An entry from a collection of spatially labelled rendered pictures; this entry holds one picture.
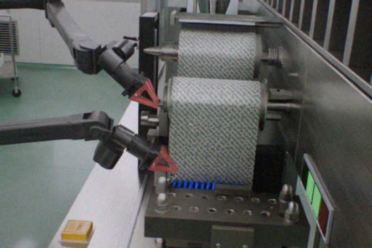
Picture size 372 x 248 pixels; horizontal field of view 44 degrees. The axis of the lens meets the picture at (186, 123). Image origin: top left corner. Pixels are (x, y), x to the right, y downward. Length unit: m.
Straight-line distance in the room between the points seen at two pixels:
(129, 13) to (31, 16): 1.43
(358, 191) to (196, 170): 0.64
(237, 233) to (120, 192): 0.52
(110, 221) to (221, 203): 0.35
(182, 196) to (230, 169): 0.16
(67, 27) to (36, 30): 5.80
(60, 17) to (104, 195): 0.57
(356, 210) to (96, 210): 0.88
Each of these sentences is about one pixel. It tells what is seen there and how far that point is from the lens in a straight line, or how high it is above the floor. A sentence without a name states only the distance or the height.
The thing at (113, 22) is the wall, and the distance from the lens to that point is 6.93.
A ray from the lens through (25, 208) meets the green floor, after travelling 3.34.
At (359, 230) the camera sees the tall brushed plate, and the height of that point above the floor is 1.26.
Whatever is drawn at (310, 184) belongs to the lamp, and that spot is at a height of 1.19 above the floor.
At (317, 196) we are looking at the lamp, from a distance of 0.94.
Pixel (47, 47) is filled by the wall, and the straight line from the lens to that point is 7.26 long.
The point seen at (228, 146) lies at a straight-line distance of 1.27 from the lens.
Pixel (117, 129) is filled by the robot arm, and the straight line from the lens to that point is 1.26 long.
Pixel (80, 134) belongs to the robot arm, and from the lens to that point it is 1.26.
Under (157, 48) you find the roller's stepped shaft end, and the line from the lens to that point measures 1.51.
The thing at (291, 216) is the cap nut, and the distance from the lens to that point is 1.17.
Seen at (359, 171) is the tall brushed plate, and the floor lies 1.33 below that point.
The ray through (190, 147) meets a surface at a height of 1.13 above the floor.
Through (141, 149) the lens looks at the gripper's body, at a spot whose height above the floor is 1.13.
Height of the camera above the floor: 1.62
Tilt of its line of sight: 19 degrees down
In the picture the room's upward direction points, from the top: 3 degrees clockwise
